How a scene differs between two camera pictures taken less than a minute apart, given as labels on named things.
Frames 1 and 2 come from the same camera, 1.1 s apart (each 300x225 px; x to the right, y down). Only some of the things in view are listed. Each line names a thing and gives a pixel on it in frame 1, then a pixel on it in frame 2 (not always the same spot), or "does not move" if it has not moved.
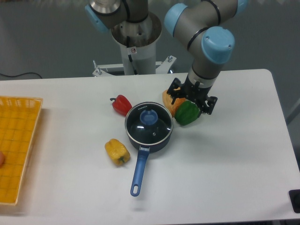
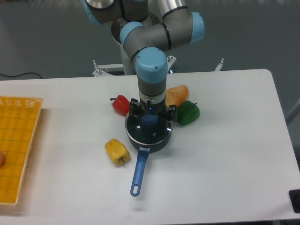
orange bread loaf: (168, 100) does not move
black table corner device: (294, 197) does not move
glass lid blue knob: (149, 123) does not move
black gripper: (194, 93) to (158, 108)
